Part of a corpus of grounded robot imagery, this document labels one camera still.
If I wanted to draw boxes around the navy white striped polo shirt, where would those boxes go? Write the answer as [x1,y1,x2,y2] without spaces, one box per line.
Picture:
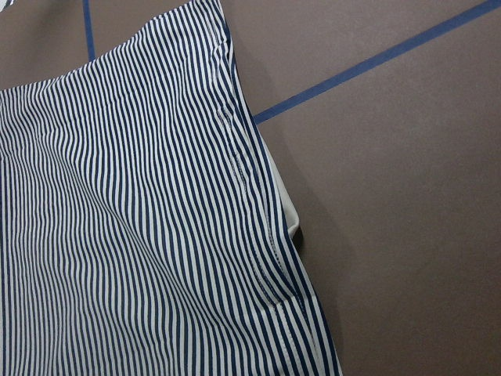
[1,1,341,375]

